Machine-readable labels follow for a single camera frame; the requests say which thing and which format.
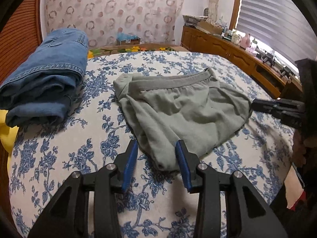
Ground yellow plush toy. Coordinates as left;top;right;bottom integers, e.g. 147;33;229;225
0;110;19;173

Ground wooden louvred wardrobe door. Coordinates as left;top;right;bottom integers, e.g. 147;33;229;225
1;0;42;82

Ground folded blue jeans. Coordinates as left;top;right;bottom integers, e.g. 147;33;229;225
1;28;89;127

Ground cardboard box blue contents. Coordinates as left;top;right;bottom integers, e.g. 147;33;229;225
116;32;140;46

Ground blue floral white bedsheet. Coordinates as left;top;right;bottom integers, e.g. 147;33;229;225
9;52;294;237

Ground grey zebra window blind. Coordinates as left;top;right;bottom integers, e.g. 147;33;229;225
236;0;316;62

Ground colourful flower blanket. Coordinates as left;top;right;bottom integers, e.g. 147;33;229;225
88;43;175;59

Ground pink bottle on sideboard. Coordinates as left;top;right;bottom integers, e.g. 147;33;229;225
239;33;251;50

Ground patterned sheer curtain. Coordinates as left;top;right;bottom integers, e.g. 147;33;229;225
44;0;184;48

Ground wooden sideboard cabinet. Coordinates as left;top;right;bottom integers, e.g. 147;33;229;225
181;26;304;101

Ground grey-green pants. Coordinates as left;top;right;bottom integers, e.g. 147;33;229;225
113;68;252;171

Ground cardboard box on sideboard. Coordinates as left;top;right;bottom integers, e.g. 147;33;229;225
196;21;223;35

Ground black stand near window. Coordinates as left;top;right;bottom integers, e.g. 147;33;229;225
256;51;275;67

